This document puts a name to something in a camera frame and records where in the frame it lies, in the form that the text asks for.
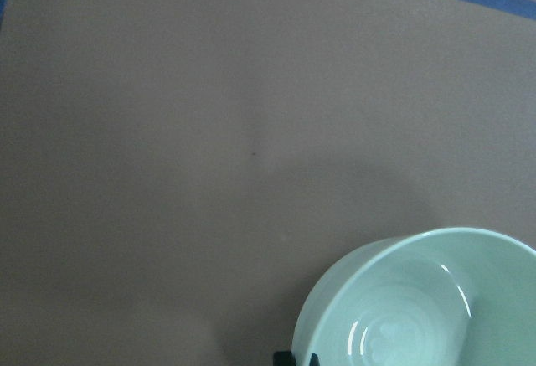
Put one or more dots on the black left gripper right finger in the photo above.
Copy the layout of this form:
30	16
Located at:
314	360

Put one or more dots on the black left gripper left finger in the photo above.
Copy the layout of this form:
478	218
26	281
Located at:
283	358

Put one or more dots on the mint green bowl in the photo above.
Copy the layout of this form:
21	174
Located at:
457	296

